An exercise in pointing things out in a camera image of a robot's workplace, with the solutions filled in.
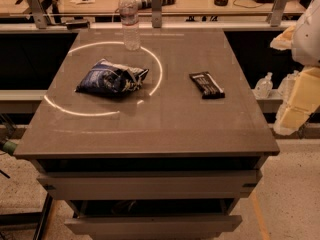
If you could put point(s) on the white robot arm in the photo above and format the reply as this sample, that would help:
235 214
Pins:
303 39

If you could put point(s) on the clear plastic water bottle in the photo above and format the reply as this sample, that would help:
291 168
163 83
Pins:
128 10

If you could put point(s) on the blue chip bag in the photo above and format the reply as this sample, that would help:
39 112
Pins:
112 80

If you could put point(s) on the lower grey drawer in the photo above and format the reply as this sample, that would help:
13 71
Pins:
191 226

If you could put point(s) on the grey drawer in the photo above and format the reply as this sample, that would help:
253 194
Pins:
191 226
150 185

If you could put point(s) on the metal bracket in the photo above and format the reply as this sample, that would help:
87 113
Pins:
38 14
275 16
156 6

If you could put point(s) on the upper grey drawer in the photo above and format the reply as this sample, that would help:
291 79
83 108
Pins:
150 185

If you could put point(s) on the black snack bar packet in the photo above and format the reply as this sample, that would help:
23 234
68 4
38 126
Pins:
207 85

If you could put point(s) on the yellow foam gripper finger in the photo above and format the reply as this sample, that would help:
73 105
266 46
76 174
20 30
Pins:
284 40
304 99

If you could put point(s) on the left metal bracket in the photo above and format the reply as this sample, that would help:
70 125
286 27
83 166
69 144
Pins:
38 14

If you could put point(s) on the grey drawer cabinet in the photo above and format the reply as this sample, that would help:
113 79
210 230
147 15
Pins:
165 126

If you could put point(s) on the right metal bracket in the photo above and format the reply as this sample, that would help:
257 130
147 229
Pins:
275 16

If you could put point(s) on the small clear bottle on shelf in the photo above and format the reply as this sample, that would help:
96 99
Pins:
264 86

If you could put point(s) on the middle metal bracket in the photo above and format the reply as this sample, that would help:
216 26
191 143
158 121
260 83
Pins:
156 6

